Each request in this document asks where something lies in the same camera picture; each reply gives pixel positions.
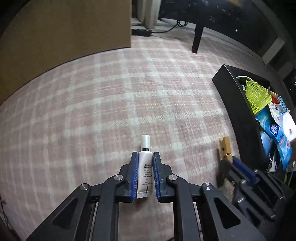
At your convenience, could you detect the small white snack sachet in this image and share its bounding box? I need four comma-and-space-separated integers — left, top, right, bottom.
268, 102, 285, 128

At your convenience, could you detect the light wood cabinet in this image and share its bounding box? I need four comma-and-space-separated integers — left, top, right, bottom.
1, 1, 132, 101

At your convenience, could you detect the wooden clothespin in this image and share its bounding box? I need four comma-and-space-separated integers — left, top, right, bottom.
219, 136, 233, 163

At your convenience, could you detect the black power strip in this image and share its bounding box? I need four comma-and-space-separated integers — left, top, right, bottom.
132, 29, 152, 37

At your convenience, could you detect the black storage tray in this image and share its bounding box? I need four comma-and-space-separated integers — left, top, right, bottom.
212, 65, 280, 171

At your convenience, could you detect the black ring light tripod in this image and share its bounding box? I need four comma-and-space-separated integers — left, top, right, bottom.
159, 0, 223, 54

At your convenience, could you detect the white cosmetic tube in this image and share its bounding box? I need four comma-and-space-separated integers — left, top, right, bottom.
137, 134, 153, 199

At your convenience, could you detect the yellow-green plastic basket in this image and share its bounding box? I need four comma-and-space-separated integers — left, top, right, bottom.
245, 80, 272, 115

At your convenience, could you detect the blue tissue packet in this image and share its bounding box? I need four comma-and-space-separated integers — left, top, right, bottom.
255, 106, 292, 170

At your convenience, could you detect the small cyan plastic tool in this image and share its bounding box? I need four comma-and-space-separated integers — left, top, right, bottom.
277, 96, 290, 113

